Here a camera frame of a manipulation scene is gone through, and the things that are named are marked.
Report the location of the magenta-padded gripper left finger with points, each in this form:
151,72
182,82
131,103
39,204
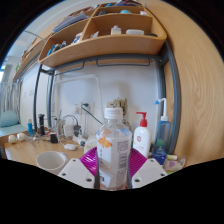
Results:
76,171

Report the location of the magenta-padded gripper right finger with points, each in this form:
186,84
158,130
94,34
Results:
148,171

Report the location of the clear plastic water bottle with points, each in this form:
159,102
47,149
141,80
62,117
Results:
113,150

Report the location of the small dark blue bottle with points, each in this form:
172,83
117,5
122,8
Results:
159,155

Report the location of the small white oval object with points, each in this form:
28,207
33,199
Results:
70,146

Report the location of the pink printed packet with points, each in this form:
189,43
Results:
175,165

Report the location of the white cup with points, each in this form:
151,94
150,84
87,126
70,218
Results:
50,163

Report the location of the white crumpled paper bag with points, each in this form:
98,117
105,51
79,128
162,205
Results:
89,145

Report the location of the white red-pump lotion bottle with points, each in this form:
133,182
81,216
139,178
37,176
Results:
141,140

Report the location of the white power adapter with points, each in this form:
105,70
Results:
70,130

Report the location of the blue long-nozzle bottle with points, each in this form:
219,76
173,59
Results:
164,130

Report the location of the small white round object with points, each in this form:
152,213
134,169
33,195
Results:
21,136
12,139

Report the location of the brown tree creature figurine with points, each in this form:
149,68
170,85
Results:
120,103

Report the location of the light blue pillow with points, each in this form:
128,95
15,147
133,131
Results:
8,118

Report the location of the wooden wardrobe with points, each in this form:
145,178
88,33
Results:
203,83

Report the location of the wooden shelf unit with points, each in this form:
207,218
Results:
106,46

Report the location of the dark metal desk frame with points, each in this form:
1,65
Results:
175,100

